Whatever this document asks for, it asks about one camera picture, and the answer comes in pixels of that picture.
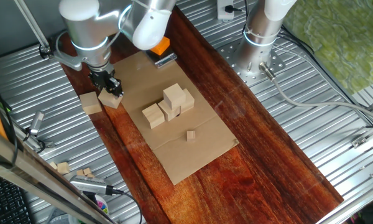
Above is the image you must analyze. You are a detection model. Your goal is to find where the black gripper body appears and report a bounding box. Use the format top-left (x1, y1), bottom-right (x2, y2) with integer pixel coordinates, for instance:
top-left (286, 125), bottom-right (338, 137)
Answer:
top-left (88, 68), bottom-right (116, 91)

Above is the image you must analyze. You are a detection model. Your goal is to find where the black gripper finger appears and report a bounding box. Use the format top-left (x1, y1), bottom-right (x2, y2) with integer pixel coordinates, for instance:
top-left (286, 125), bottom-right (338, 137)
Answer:
top-left (105, 85), bottom-right (124, 98)
top-left (108, 76), bottom-right (122, 93)

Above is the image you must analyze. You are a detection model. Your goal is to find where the large wooden cube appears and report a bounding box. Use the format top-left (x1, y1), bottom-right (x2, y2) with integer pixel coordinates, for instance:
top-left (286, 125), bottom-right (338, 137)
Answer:
top-left (162, 83), bottom-right (187, 111)
top-left (98, 88), bottom-right (124, 110)
top-left (79, 91), bottom-right (103, 116)
top-left (179, 88), bottom-right (195, 114)
top-left (157, 99), bottom-right (182, 122)
top-left (142, 103), bottom-right (165, 129)

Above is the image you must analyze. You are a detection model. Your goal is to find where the orange emergency stop button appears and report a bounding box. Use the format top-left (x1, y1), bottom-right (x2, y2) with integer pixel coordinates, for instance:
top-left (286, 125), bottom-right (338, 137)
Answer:
top-left (149, 36), bottom-right (171, 56)

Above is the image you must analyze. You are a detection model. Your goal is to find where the aluminium stand pole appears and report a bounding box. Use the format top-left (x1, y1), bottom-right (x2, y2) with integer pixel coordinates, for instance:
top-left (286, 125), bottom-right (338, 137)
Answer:
top-left (14, 0), bottom-right (55, 60)

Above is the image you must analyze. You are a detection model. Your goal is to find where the brown cardboard sheet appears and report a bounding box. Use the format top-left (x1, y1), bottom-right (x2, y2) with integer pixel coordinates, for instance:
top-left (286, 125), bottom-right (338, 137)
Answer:
top-left (111, 51), bottom-right (239, 186)

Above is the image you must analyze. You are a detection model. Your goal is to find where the white power strip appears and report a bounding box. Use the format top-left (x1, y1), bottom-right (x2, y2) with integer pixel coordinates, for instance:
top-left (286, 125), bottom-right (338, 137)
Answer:
top-left (216, 0), bottom-right (236, 22)

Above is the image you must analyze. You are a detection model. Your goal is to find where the black power plug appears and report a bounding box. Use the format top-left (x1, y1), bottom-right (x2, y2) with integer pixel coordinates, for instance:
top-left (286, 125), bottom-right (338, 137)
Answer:
top-left (225, 4), bottom-right (243, 14)

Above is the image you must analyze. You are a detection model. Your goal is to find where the silver robot mounting plate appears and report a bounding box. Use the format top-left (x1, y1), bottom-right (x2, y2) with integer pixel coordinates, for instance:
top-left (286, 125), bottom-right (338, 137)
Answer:
top-left (217, 37), bottom-right (287, 88)

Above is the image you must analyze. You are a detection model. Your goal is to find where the reddish wood grain board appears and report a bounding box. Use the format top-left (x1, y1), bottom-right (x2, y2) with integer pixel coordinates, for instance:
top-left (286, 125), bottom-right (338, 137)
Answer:
top-left (48, 2), bottom-right (345, 224)

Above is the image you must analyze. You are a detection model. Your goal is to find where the black keyboard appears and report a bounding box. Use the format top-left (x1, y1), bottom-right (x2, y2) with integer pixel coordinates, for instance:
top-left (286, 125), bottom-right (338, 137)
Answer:
top-left (0, 170), bottom-right (34, 224)

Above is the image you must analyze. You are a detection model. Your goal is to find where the aluminium profile bar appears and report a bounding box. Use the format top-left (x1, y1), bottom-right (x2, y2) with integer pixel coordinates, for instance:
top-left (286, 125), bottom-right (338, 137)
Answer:
top-left (315, 179), bottom-right (373, 224)
top-left (350, 93), bottom-right (373, 149)

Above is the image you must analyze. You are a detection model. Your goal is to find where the silver camera on stand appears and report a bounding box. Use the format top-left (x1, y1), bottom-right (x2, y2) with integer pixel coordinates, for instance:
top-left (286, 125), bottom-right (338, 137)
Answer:
top-left (28, 110), bottom-right (46, 137)

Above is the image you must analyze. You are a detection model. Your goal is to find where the metal camera stand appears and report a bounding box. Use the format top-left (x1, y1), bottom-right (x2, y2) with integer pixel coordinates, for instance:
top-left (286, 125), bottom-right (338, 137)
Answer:
top-left (14, 123), bottom-right (55, 150)

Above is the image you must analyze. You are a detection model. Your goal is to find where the silver camera with cable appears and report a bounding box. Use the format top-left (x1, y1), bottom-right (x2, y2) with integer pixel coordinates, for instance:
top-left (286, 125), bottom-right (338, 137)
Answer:
top-left (69, 174), bottom-right (114, 196)

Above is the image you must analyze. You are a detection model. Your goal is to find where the black camera cable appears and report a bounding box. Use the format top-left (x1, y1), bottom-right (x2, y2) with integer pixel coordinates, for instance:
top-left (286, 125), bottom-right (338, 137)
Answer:
top-left (110, 186), bottom-right (144, 224)

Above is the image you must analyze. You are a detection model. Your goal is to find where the metal frame bar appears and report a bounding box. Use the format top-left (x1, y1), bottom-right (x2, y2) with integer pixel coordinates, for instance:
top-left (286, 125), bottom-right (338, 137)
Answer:
top-left (0, 121), bottom-right (116, 224)

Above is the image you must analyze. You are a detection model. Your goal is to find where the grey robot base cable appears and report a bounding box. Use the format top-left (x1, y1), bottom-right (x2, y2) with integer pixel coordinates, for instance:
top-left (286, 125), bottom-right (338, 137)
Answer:
top-left (258, 61), bottom-right (373, 125)

